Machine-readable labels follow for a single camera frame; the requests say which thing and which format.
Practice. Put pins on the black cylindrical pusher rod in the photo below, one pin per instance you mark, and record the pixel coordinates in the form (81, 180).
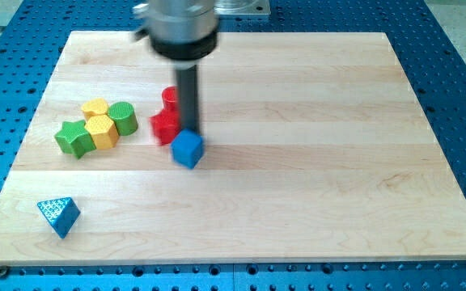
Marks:
(186, 73)

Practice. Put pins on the blue cube block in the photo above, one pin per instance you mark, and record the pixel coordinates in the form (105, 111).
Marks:
(187, 148)

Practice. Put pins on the red star block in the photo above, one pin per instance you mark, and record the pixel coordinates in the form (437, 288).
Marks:
(165, 126)

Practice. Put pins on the yellow heart block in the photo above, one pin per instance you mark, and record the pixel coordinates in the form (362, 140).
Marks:
(94, 107)

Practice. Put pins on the green star block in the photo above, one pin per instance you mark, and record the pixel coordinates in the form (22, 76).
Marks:
(73, 138)

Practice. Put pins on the red cylinder block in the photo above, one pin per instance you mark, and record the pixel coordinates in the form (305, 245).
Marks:
(169, 98)

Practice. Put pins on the green cylinder block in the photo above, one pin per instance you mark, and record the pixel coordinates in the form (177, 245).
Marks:
(123, 115)

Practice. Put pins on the yellow hexagon block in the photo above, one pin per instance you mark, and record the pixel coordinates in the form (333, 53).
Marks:
(103, 132)

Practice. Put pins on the wooden board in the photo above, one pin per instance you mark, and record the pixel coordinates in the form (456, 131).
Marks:
(316, 149)

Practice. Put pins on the blue triangle block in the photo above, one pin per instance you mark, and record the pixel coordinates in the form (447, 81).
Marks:
(60, 213)

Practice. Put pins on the blue perforated table mat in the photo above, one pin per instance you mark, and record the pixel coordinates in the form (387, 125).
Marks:
(34, 36)

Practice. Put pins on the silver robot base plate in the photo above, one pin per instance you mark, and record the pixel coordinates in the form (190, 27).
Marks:
(243, 7)

